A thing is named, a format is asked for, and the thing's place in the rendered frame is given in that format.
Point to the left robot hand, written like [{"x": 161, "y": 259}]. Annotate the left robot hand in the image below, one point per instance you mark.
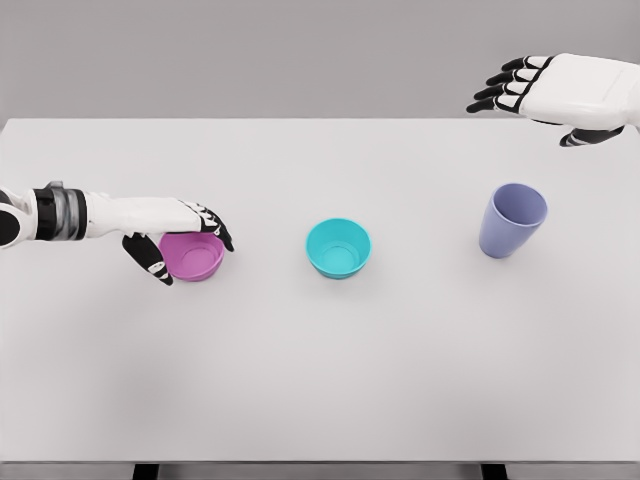
[{"x": 160, "y": 214}]

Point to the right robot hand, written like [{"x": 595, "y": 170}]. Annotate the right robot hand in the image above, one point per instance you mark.
[{"x": 575, "y": 92}]

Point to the pink bowl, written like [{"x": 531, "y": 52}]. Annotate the pink bowl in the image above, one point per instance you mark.
[{"x": 196, "y": 260}]

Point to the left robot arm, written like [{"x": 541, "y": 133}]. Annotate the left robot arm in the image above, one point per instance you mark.
[{"x": 60, "y": 216}]

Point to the lavender cup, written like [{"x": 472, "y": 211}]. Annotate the lavender cup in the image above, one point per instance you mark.
[{"x": 507, "y": 222}]

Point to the teal bowl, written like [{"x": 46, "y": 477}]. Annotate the teal bowl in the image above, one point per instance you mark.
[{"x": 338, "y": 247}]

